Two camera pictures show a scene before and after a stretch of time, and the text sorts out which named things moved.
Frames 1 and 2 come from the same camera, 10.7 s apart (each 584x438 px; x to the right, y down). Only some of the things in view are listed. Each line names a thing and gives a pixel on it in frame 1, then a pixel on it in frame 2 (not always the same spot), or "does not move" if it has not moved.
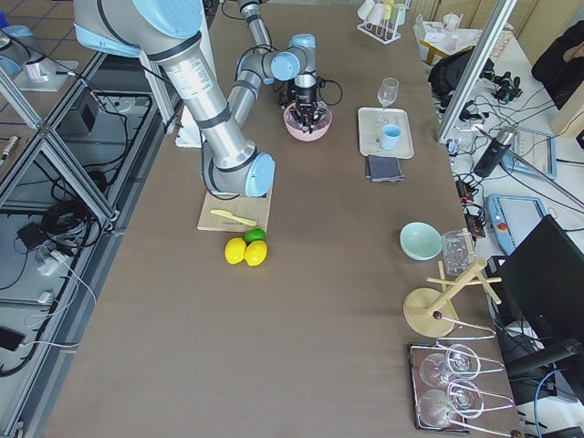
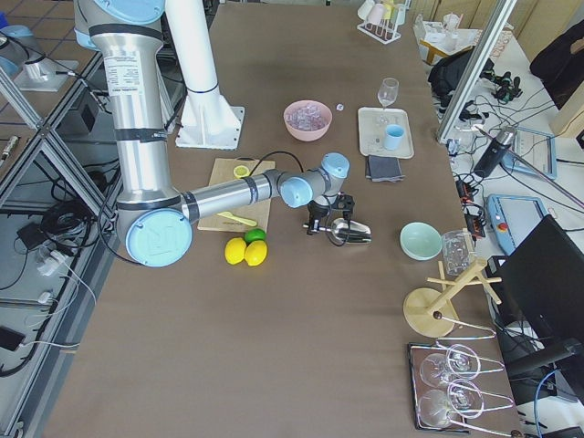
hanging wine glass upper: (460, 360) does not move
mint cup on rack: (401, 13) does not move
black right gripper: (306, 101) → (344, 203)
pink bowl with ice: (297, 130) does not move
